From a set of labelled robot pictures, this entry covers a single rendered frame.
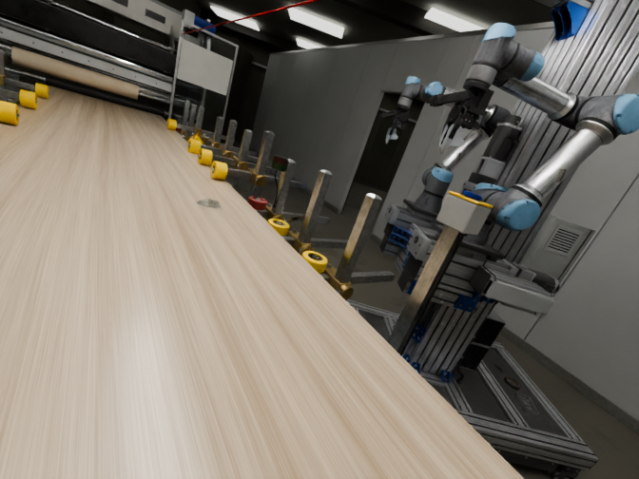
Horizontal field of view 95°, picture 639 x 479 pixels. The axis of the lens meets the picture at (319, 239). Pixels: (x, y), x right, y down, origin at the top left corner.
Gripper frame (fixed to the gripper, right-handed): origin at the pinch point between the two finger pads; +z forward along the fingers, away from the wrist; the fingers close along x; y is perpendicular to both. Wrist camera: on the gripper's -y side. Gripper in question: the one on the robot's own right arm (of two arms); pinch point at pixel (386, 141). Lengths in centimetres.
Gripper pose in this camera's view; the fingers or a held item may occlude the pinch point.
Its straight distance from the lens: 186.8
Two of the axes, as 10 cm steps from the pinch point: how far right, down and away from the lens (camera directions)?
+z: -3.1, 8.9, 3.3
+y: 9.5, 2.9, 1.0
